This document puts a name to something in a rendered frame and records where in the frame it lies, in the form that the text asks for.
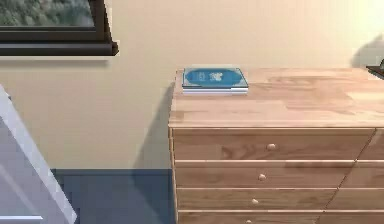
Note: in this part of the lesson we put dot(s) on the blue book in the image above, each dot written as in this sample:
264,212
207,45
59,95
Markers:
213,78

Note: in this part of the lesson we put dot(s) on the light wooden chest of drawers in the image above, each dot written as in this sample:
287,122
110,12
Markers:
286,150

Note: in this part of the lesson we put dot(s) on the dark framed window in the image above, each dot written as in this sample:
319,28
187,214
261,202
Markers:
50,36

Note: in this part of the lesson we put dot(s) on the dark object on chest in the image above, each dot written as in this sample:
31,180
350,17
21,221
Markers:
377,70

